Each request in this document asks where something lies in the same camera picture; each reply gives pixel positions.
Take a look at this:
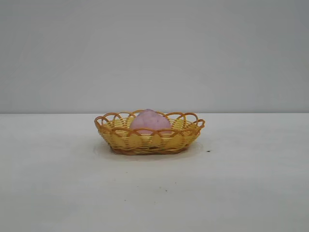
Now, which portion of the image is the pink peach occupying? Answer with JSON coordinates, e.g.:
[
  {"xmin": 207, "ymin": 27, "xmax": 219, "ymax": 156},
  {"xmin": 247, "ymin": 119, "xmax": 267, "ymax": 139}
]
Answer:
[{"xmin": 129, "ymin": 108, "xmax": 172, "ymax": 135}]

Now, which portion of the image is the yellow woven wicker basket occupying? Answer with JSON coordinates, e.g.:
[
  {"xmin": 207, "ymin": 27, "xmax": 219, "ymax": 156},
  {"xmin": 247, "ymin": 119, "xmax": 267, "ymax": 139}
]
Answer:
[{"xmin": 94, "ymin": 110, "xmax": 206, "ymax": 155}]

